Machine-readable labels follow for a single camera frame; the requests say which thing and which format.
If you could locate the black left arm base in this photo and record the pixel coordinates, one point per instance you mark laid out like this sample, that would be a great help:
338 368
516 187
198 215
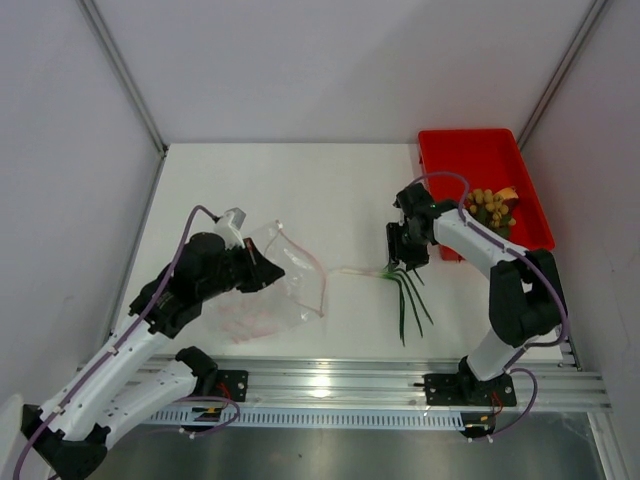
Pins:
230 384

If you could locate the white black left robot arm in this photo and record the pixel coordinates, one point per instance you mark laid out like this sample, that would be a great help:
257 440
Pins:
74 430

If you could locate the white slotted cable duct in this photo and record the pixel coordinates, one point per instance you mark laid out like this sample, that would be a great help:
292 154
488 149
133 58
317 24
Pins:
310 418

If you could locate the aluminium corner post right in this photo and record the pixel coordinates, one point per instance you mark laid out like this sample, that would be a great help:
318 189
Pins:
586 28

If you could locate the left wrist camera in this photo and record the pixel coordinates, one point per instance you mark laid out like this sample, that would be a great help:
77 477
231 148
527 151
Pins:
228 228

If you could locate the red plastic bin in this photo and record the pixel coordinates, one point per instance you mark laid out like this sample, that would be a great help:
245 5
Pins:
490 159

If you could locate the brown longan fruit bunch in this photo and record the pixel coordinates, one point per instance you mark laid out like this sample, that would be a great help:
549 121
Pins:
485 207

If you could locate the aluminium corner post left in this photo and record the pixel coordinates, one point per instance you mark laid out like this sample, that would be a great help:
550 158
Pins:
116 61

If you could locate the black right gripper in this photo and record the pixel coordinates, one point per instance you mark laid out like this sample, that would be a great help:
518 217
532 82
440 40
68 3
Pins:
397 252

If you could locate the green spring onion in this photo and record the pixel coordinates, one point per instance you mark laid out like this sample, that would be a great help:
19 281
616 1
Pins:
408 294

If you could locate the clear pink-dotted zip bag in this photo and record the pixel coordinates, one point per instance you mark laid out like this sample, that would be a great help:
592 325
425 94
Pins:
298 297

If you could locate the aluminium front rail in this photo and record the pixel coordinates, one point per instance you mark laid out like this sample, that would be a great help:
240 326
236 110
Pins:
323 383

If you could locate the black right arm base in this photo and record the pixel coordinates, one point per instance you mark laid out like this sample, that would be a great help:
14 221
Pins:
442 389

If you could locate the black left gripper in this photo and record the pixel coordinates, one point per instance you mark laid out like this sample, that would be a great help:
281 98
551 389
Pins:
261 271

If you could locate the aluminium corner post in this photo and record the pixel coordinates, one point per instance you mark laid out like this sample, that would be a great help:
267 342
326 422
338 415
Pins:
116 61
586 28

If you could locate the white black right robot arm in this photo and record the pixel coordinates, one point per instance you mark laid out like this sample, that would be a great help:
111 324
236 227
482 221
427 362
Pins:
526 306

